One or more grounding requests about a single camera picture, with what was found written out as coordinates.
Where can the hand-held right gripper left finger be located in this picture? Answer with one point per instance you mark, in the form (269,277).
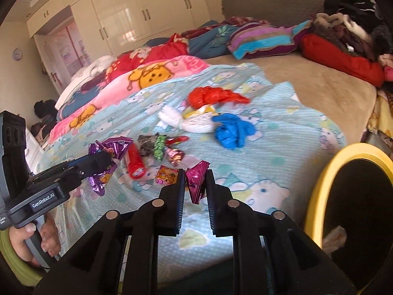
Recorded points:
(181,204)

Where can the pink glass door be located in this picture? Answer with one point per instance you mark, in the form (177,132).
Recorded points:
(70,46)

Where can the dark snack wrapper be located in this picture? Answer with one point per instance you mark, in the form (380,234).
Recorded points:
(146,146)

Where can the red plastic bottle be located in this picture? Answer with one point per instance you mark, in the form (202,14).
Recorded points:
(135,163)

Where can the red snack wrapper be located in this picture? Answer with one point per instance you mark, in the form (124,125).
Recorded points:
(177,140)

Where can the round wall clock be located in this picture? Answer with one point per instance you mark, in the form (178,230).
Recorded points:
(17,54)

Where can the person's left hand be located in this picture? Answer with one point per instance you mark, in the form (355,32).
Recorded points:
(21,242)

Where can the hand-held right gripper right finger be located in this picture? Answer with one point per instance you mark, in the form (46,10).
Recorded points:
(212,204)

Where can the blue floral quilt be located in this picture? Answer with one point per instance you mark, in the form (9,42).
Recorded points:
(208,41)

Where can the yellow printed blanket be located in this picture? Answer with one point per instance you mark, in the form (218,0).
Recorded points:
(382,113)

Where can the beige bed sheet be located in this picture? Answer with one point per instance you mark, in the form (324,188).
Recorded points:
(322,98)

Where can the pink foil candy wrapper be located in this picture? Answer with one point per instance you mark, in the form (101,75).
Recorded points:
(174,155)

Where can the white plastic bag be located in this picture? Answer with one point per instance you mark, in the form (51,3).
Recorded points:
(198,124)

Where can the yellow wrapper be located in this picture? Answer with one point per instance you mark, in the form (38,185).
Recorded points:
(204,110)

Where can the person's left forearm green sleeve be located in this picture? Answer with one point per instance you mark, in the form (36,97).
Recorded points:
(12,267)

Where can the crumpled white tissue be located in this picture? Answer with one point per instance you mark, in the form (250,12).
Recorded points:
(334,238)

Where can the light blue cat-print blanket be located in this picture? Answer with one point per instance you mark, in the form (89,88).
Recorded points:
(270,159)

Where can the dark blue printed blanket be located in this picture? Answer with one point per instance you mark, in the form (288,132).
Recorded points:
(79,96)

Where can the striped purple pillow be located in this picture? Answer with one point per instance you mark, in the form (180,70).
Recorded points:
(264,38)

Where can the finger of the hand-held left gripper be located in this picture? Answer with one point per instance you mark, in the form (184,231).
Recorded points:
(95,163)

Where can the magenta foil wrapper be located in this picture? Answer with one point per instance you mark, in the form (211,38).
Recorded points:
(198,178)

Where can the red plastic bag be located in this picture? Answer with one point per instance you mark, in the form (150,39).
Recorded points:
(211,96)

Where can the cream glossy wardrobe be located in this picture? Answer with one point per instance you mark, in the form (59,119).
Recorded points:
(129,6)

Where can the pink bear-print blanket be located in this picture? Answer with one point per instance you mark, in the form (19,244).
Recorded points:
(172,67)

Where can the orange candy wrapper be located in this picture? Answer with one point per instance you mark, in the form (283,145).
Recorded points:
(167,175)

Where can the green patterned wrapper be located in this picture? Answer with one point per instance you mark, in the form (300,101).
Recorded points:
(159,149)

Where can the pile of mixed clothes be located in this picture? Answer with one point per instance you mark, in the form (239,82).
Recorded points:
(344,30)

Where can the grey headboard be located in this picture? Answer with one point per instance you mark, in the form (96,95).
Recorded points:
(276,6)

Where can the white cabinet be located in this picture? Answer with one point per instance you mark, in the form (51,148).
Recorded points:
(32,153)

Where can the red cushion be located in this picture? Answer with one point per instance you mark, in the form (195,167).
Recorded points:
(337,57)

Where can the white quilt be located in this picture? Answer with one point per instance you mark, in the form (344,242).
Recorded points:
(92,67)

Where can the dark bag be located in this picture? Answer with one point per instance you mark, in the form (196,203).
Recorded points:
(44,107)

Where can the black garment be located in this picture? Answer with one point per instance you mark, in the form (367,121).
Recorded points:
(347,0)

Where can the red floral blanket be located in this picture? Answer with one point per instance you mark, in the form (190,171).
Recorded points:
(159,52)

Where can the purple foil snack wrapper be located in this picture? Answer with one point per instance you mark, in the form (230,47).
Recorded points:
(118,147)

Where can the blue plastic bag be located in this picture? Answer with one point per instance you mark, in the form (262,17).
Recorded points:
(230,132)

